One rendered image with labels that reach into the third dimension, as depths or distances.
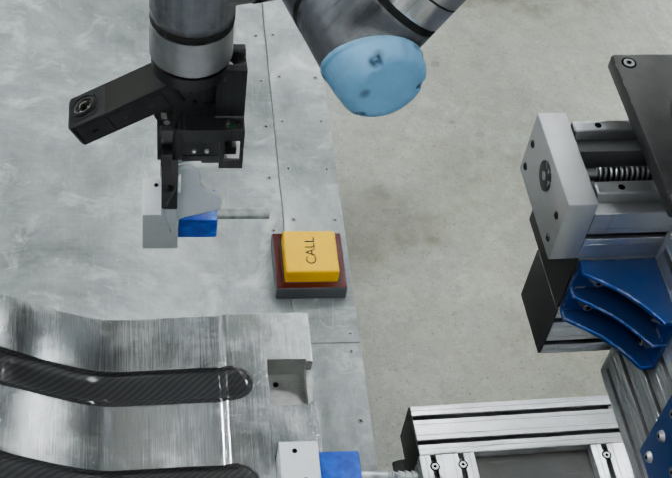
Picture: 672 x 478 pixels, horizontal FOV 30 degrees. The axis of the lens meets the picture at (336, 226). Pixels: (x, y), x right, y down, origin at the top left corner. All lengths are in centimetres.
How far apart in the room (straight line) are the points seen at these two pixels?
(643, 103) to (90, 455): 67
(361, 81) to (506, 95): 194
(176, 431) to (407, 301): 129
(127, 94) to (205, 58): 10
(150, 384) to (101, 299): 19
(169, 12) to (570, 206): 47
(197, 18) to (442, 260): 152
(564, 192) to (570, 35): 181
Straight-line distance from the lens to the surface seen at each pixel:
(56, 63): 166
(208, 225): 129
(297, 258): 140
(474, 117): 283
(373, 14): 98
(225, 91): 116
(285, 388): 126
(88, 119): 118
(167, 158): 118
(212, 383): 124
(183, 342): 126
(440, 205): 262
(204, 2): 106
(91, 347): 126
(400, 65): 98
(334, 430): 132
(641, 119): 135
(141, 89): 117
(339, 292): 140
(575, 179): 133
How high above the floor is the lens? 192
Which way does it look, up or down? 49 degrees down
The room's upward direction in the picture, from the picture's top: 10 degrees clockwise
